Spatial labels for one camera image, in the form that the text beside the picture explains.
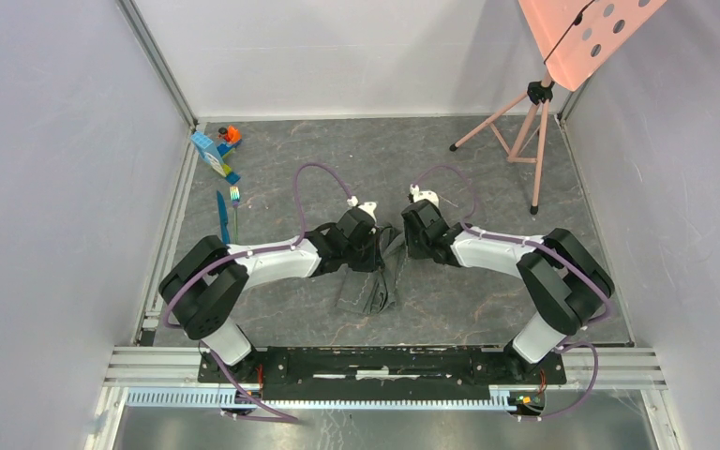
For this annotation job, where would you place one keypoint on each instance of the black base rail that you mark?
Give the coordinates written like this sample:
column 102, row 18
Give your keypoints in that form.
column 389, row 373

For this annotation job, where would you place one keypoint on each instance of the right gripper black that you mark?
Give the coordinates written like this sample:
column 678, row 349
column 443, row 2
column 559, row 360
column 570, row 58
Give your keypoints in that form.
column 413, row 250

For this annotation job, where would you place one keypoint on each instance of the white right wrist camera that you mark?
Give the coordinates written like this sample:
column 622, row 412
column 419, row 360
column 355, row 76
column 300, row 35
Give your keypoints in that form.
column 417, row 194

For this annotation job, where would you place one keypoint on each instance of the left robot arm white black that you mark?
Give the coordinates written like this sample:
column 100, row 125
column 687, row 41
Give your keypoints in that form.
column 202, row 289

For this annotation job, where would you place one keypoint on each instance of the pink perforated board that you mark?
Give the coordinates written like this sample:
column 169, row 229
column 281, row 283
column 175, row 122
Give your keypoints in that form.
column 576, row 37

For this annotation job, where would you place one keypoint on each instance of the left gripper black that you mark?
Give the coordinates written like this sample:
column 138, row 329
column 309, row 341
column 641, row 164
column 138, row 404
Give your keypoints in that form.
column 375, row 261

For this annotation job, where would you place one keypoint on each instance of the blue plastic knife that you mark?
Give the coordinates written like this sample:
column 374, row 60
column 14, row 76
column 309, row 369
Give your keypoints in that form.
column 223, row 218

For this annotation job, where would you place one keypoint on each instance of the orange toy figure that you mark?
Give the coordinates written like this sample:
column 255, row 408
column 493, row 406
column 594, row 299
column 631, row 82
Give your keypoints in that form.
column 230, row 135

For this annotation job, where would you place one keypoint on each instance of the grey cloth napkin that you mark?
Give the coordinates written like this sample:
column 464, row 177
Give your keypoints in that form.
column 371, row 293

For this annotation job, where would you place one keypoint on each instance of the pink tripod stand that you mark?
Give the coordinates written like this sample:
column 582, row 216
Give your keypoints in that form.
column 535, row 123

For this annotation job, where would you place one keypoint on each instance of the blue toy block stack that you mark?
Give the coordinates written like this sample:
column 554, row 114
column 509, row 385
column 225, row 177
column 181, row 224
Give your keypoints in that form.
column 215, row 154

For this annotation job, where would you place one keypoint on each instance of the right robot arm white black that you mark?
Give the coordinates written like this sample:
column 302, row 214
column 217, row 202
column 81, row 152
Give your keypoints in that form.
column 568, row 286

